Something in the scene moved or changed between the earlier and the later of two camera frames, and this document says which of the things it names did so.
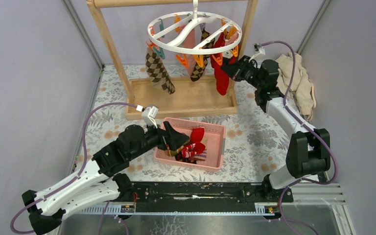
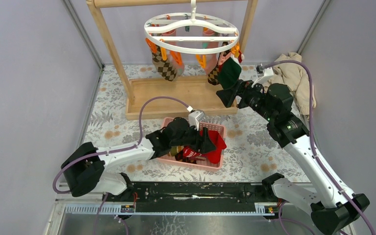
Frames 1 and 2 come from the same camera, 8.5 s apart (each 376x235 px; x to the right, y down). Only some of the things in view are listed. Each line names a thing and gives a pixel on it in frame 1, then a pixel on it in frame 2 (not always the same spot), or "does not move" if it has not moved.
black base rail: (205, 193) does not move
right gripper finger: (232, 69) to (228, 96)
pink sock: (188, 42) to (175, 57)
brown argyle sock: (198, 71) to (213, 77)
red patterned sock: (222, 78) to (214, 156)
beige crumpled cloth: (301, 89) does not move
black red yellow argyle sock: (179, 157) does not move
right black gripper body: (248, 74) to (255, 98)
